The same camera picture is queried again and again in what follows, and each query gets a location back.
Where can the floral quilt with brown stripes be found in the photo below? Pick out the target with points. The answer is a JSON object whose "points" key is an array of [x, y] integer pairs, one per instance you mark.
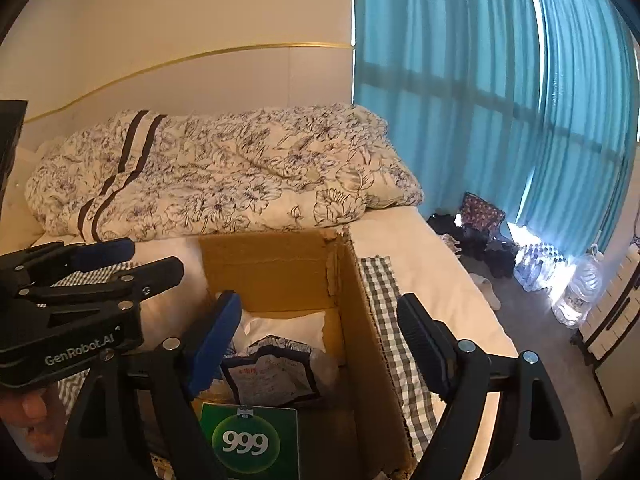
{"points": [[145, 175]]}

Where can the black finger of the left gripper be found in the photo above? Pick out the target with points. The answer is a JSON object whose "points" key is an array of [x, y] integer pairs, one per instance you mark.
{"points": [[133, 285]]}

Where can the pack of water bottles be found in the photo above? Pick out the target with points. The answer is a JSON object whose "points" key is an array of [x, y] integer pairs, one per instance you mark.
{"points": [[535, 265]]}

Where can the navy tissue paper pack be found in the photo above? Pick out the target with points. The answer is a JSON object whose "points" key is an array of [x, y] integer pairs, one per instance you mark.
{"points": [[276, 371]]}

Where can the brown cardboard box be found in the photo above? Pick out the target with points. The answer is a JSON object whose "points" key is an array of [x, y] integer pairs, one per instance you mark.
{"points": [[358, 431]]}

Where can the white bed mattress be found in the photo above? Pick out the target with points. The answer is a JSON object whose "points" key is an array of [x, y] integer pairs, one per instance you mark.
{"points": [[421, 263]]}

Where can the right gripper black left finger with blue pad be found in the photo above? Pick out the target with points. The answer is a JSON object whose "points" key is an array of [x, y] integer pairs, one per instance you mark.
{"points": [[135, 405]]}

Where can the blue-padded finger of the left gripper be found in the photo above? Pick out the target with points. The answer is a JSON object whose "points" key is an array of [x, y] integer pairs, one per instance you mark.
{"points": [[90, 254]]}

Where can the large water jug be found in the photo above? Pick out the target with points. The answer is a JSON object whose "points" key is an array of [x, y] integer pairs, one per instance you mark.
{"points": [[583, 289]]}

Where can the teal window curtain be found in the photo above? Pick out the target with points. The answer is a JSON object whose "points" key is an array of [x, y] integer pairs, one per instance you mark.
{"points": [[533, 105]]}

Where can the green checkered cloth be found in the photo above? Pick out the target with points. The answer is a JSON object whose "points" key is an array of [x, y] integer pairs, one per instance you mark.
{"points": [[415, 400]]}

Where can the white foam tube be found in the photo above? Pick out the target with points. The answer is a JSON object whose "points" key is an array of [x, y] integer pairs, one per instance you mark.
{"points": [[306, 329]]}

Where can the green 999 medicine box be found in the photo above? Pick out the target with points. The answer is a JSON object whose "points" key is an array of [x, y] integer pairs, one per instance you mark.
{"points": [[254, 442]]}

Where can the floral bag on floor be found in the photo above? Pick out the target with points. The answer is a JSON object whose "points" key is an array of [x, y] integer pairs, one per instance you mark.
{"points": [[478, 214]]}

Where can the white slipper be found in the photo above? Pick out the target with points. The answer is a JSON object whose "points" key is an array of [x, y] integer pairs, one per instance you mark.
{"points": [[485, 287]]}

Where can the person's left hand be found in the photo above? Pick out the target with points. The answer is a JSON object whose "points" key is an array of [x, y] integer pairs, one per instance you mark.
{"points": [[41, 414]]}

